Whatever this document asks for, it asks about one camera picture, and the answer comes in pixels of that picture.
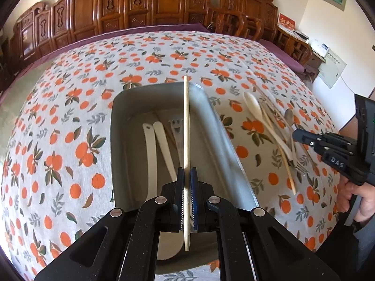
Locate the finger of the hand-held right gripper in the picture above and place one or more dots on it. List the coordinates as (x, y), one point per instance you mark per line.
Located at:
(310, 134)
(313, 144)

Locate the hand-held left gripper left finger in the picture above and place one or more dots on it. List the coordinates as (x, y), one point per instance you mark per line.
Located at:
(180, 199)

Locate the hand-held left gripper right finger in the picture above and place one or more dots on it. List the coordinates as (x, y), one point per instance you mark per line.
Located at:
(194, 199)

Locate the metal fork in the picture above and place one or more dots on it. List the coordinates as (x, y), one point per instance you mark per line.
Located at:
(300, 165)

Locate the rectangular metal tray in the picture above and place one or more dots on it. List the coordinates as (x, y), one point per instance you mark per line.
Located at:
(134, 152)

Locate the metal spoon with face cutout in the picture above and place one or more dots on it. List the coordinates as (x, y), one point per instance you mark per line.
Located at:
(175, 128)

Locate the person's right hand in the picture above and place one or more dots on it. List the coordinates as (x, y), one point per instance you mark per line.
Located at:
(367, 202)

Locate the wooden side table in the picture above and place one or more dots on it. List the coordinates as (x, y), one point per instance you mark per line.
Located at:
(301, 55)

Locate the white desktop device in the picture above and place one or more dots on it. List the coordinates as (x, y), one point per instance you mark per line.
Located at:
(320, 49)

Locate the purple armchair cushion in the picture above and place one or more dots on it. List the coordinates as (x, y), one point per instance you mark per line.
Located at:
(281, 54)

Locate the person's dark clothing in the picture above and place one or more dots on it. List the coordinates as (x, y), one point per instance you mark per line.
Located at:
(345, 254)

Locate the tissue box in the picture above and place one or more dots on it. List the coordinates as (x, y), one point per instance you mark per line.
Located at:
(301, 34)

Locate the carved wooden armchair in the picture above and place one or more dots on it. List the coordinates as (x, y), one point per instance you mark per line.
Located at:
(249, 8)

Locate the orange print tablecloth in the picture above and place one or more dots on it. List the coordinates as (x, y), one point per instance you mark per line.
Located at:
(73, 108)

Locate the carved wooden sofa bench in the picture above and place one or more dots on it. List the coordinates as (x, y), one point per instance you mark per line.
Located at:
(117, 8)

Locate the white wall distribution box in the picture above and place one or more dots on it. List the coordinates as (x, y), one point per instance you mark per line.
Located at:
(332, 68)

